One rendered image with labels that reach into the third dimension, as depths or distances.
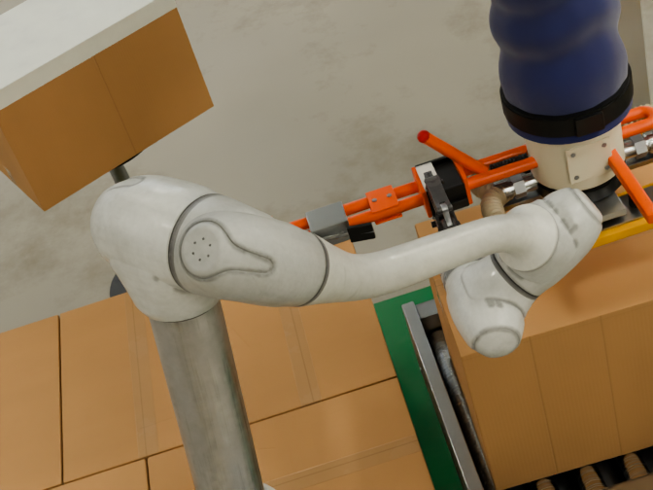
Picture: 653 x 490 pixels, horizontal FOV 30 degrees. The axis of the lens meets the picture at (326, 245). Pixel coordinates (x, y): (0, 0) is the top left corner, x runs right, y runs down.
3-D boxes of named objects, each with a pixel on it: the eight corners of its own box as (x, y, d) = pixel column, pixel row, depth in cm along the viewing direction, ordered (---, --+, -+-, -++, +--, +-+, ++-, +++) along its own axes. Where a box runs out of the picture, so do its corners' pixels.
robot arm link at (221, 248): (341, 228, 153) (263, 205, 162) (247, 204, 139) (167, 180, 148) (313, 329, 154) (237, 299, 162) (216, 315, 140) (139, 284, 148)
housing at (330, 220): (346, 217, 224) (340, 198, 221) (354, 239, 219) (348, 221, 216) (310, 229, 224) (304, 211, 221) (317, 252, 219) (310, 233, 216)
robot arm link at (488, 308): (472, 315, 204) (527, 262, 199) (499, 379, 192) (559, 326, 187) (427, 289, 198) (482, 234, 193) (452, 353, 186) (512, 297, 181)
